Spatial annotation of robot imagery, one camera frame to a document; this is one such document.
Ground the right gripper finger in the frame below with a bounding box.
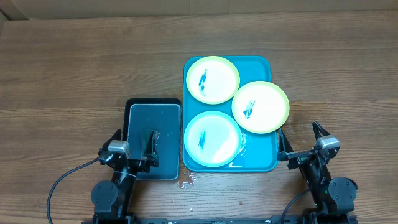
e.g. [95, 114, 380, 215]
[277, 129, 294, 161]
[312, 121, 330, 140]

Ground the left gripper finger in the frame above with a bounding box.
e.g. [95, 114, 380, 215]
[141, 130, 160, 160]
[101, 129, 122, 152]

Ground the yellow-green plate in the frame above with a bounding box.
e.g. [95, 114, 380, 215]
[231, 81, 290, 134]
[185, 56, 240, 105]

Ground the light blue plate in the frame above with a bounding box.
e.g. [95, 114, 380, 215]
[183, 111, 242, 167]

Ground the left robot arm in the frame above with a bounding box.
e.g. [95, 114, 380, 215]
[91, 129, 159, 223]

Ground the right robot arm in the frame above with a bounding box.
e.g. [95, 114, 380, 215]
[276, 121, 358, 223]

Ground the teal plastic tray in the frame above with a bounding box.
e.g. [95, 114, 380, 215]
[182, 55, 278, 172]

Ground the black water tray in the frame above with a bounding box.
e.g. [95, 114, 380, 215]
[122, 98, 182, 180]

